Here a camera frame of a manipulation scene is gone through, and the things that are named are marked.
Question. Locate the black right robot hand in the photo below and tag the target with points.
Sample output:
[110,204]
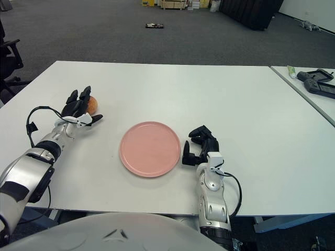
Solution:
[208,146]

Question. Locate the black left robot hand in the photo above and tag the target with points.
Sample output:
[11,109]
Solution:
[73,107]

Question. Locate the red yellow apple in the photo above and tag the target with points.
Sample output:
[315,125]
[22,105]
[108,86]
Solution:
[93,105]

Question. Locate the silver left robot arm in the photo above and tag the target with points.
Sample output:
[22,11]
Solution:
[28,167]

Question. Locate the pink round plate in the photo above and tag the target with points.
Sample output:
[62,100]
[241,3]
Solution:
[150,149]

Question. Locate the black office chair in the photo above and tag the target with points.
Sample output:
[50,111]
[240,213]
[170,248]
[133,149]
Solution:
[9,58]

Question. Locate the green white tube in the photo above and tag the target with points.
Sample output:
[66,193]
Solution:
[291,71]

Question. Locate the flat black tray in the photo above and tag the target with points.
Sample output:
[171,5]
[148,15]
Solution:
[155,25]

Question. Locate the black handheld controller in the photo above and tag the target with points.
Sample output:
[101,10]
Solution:
[313,85]

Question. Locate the yellow cardboard box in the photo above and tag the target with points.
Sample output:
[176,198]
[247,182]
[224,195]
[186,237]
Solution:
[148,2]

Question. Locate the grey robot torso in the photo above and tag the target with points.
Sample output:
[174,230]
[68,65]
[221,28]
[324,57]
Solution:
[110,235]

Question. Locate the white plastic bag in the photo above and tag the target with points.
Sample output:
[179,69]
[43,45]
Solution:
[215,6]

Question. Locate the black partition cabinet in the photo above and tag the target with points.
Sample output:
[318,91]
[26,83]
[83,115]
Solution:
[251,12]

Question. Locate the wooden pallet crate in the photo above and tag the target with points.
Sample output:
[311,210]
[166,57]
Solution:
[173,4]

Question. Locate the black caster wheel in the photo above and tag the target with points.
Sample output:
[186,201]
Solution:
[318,243]

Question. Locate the small grey robot dog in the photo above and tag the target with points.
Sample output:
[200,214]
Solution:
[310,25]

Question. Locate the blue grey table frame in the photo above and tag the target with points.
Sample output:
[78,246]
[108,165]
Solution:
[282,222]

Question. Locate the black controller with frame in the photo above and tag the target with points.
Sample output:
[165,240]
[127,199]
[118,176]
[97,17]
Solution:
[301,75]

